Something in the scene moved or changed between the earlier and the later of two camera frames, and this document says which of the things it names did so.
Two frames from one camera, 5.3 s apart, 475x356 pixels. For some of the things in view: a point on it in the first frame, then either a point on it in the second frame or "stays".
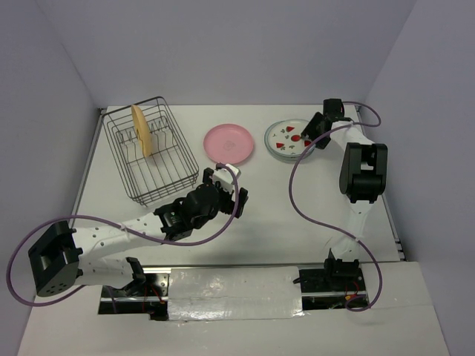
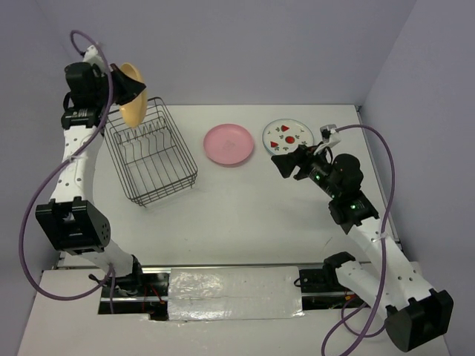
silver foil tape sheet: [234, 293] stays
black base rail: [338, 288] stays
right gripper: [310, 129] → [303, 157]
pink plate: [228, 143] stays
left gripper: [229, 204] → [130, 86]
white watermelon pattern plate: [283, 140] stays
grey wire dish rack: [169, 169] stays
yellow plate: [142, 129] → [134, 111]
